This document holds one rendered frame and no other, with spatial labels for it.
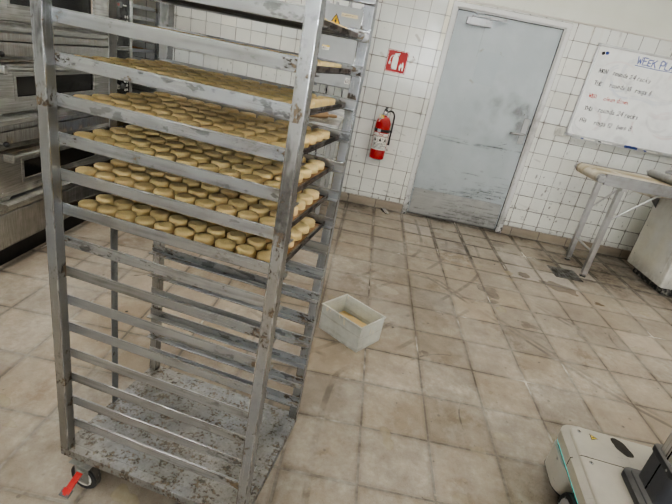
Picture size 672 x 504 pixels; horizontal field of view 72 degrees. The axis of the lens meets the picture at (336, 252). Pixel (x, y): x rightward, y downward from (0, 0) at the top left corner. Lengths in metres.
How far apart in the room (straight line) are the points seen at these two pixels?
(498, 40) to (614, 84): 1.17
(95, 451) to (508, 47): 4.55
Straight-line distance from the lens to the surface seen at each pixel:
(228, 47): 1.04
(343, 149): 1.40
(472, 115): 5.00
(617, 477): 2.09
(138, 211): 1.35
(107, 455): 1.77
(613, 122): 5.38
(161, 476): 1.70
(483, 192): 5.18
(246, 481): 1.47
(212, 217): 1.11
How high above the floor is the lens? 1.45
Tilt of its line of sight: 23 degrees down
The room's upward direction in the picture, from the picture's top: 11 degrees clockwise
